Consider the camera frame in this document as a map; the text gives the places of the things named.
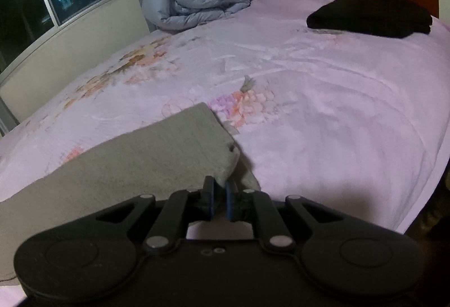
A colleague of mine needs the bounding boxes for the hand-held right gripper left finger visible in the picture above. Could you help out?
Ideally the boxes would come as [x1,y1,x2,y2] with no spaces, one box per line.
[96,175,217,256]

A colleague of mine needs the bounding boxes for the folded black garment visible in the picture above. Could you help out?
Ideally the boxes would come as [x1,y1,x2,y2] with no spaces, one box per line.
[307,0,433,39]

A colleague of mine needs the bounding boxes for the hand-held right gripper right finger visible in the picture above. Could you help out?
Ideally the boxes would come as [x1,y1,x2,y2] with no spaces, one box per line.
[226,180,346,254]

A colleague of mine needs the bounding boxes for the grey pants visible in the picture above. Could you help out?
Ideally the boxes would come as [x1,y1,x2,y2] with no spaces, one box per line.
[0,102,261,288]

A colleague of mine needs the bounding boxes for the pink floral bed sheet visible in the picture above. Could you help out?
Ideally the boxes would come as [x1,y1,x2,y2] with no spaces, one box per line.
[0,0,450,307]

